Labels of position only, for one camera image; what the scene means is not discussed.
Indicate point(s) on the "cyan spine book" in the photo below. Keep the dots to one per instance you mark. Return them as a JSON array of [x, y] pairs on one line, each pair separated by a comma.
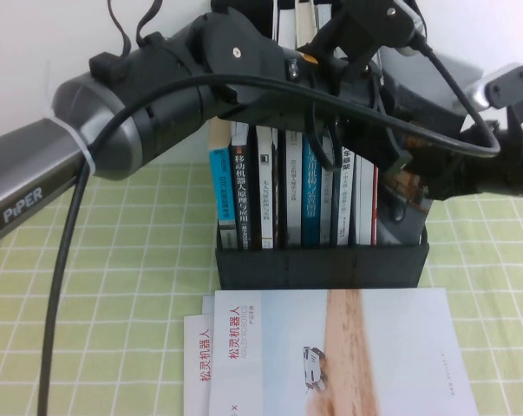
[[222, 186]]

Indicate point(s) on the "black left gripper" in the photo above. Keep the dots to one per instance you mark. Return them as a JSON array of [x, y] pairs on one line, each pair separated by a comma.
[[356, 86]]

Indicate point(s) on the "black spine robot book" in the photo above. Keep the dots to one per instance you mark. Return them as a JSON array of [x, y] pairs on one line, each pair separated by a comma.
[[242, 195]]

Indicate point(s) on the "white spine car suspension book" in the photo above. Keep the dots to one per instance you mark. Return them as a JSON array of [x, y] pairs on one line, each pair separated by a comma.
[[347, 195]]

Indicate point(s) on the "thin dark-spined booklet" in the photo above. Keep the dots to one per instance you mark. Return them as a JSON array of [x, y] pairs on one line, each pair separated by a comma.
[[277, 195]]

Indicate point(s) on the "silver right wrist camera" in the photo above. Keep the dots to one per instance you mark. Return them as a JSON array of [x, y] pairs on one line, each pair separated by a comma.
[[512, 86]]

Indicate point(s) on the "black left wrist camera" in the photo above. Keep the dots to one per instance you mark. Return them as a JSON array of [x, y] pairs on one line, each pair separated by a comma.
[[365, 21]]

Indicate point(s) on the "red spine magazine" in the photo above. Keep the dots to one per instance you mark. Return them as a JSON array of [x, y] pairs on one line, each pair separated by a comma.
[[375, 208]]

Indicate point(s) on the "black mesh book holder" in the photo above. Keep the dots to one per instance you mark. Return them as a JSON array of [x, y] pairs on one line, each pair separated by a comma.
[[322, 268]]

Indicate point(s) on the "white brochure red title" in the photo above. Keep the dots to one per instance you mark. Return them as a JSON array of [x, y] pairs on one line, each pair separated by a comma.
[[198, 368]]

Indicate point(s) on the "gray cover robot brochure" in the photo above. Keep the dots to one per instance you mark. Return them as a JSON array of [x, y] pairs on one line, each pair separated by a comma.
[[406, 229]]

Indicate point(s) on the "green checked tablecloth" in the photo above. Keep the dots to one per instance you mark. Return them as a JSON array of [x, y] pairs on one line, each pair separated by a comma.
[[135, 260]]

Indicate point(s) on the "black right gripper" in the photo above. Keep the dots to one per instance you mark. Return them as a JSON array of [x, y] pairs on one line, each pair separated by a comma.
[[495, 173]]

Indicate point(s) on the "desert cover robot brochure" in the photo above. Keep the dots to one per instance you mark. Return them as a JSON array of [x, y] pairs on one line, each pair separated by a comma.
[[374, 346]]

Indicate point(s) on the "thick white book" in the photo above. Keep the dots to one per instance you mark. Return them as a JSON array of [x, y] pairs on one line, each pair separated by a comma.
[[365, 195]]

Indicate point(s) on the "white spine slim book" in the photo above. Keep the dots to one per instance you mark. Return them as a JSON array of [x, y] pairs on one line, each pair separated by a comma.
[[266, 195]]

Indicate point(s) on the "white brochure corner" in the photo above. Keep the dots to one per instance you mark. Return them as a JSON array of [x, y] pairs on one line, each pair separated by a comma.
[[208, 305]]

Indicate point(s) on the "blue spine mechanism book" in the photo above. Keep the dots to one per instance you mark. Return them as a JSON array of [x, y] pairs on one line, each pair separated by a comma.
[[311, 195]]

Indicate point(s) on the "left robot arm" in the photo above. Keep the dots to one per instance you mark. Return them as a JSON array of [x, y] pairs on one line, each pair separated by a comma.
[[27, 173]]

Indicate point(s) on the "white spine orange-band book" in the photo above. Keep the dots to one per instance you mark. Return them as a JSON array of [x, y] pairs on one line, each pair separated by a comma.
[[293, 195]]

